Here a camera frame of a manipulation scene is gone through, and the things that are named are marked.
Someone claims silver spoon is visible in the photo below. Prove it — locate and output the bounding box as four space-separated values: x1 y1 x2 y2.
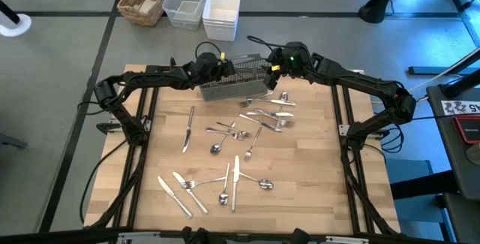
209 121 238 155
218 162 231 206
238 171 275 191
277 91 290 114

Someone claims dark grey side table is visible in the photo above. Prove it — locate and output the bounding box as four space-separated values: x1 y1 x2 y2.
425 84 480 244

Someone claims red and black device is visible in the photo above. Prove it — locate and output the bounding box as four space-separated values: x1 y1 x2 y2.
452 114 480 146

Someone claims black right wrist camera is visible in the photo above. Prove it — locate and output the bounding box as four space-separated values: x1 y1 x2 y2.
266 47 287 67

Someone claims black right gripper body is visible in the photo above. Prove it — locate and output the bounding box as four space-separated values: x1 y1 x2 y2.
279 43 314 80

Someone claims woven wicker basket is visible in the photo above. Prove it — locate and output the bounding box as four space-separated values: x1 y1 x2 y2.
116 0 170 28

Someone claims white plastic bin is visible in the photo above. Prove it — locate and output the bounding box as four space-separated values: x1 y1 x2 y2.
202 0 242 43

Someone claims grey mesh silverware basket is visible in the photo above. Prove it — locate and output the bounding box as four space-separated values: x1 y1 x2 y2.
198 53 272 102

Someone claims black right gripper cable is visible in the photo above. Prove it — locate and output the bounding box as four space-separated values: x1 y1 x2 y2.
246 35 286 50

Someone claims dark blue cable bundle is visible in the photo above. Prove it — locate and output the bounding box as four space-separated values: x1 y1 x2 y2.
374 122 406 155

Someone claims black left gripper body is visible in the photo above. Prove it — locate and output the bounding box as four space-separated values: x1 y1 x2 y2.
194 51 236 83

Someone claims black teleoperation handle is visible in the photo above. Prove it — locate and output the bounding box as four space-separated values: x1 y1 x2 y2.
290 227 311 244
181 225 226 244

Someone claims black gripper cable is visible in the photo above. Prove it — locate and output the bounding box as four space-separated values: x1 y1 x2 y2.
246 35 286 50
193 41 223 63

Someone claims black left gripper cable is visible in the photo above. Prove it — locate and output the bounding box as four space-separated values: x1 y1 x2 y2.
193 41 223 63

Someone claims white base black pole stand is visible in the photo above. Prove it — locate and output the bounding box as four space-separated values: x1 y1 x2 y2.
0 0 33 38

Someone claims white printed label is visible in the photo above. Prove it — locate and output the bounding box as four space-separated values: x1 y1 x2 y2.
441 100 480 116

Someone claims black floor cable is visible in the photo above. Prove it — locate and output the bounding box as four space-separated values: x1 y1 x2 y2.
78 138 128 224

